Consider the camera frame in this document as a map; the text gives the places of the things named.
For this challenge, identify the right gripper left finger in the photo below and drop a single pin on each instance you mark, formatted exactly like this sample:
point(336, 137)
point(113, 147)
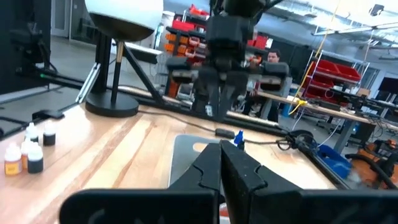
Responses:
point(202, 174)

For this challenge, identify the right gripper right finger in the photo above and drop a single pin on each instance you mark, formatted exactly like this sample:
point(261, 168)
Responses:
point(242, 180)

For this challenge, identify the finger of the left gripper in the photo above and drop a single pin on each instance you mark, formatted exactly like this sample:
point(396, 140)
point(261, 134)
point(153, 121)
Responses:
point(231, 87)
point(206, 87)

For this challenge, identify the blue-capped dye bottle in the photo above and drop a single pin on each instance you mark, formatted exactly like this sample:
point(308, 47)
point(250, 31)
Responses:
point(238, 138)

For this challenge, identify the dark food coloring bottle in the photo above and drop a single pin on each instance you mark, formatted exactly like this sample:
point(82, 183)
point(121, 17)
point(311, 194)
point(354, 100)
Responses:
point(31, 132)
point(49, 135)
point(35, 158)

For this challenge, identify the orange food coloring bottle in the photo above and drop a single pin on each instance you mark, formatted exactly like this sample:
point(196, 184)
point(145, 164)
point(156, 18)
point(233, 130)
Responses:
point(26, 146)
point(13, 160)

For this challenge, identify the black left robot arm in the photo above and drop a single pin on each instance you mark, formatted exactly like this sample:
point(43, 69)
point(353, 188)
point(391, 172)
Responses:
point(239, 6)

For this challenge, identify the grey plastic bin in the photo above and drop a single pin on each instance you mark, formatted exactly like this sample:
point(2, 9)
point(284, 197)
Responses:
point(186, 155)

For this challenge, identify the black rack orange drawers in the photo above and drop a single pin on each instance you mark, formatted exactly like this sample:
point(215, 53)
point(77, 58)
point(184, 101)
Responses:
point(182, 46)

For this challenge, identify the red storage bin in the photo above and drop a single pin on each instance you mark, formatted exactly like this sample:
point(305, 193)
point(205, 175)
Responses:
point(183, 25)
point(348, 73)
point(323, 68)

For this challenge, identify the person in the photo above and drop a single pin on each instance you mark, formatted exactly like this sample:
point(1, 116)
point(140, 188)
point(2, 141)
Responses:
point(273, 57)

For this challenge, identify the blue storage bin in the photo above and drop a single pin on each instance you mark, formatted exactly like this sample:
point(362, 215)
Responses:
point(334, 158)

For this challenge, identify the wooden workbench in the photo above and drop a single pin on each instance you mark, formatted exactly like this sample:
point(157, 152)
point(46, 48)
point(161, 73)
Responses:
point(326, 109)

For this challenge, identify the white globe table lamp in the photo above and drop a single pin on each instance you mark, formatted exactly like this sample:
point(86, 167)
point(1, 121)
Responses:
point(124, 15)

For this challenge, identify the orange shop vacuum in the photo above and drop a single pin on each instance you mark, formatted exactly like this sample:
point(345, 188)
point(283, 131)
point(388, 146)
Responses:
point(365, 175)

